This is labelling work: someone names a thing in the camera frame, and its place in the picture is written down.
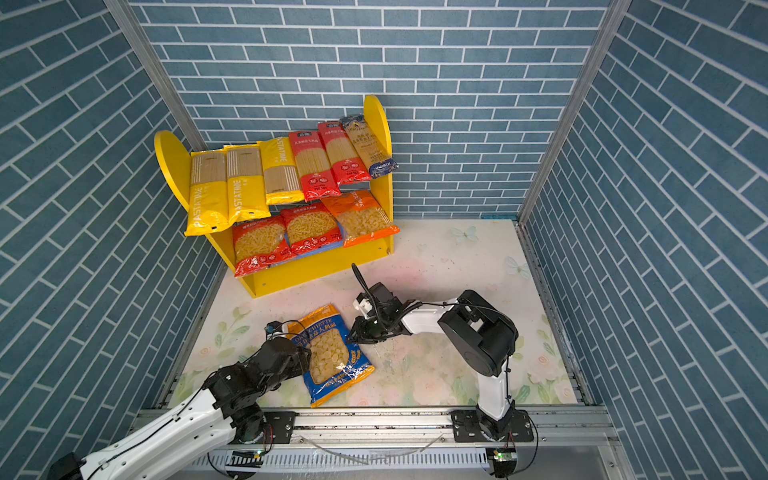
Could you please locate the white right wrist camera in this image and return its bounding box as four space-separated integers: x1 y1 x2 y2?
353 293 373 318

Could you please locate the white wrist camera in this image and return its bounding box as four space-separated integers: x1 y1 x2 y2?
353 293 373 318
264 321 291 339

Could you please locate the red fusilli bag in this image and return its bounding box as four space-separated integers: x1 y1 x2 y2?
281 203 343 255

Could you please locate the yellow shelf with coloured boards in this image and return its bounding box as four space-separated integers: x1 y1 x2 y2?
154 95 395 298

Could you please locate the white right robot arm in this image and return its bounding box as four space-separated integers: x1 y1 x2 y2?
346 264 519 441

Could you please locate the yellow Pastatime spaghetti bag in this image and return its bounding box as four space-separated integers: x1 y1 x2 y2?
226 146 271 225
185 151 231 236

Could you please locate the metal base rail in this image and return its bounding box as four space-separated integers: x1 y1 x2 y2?
131 404 625 475

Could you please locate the red labelled spaghetti bag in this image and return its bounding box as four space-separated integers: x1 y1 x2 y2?
289 131 341 202

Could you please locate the orange macaroni bag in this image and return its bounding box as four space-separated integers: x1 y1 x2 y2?
321 190 400 248

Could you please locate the dark labelled spaghetti bag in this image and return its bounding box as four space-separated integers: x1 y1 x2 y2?
341 114 397 179

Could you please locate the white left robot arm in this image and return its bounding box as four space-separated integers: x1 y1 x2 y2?
47 337 311 479

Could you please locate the blue shell pasta bag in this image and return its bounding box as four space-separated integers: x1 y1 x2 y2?
285 304 375 408

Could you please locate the red macaroni bag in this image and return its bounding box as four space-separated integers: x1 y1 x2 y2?
233 216 295 278

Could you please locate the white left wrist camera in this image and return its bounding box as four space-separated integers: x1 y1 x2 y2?
264 321 291 339

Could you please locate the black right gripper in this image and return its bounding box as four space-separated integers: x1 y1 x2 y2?
342 314 390 345

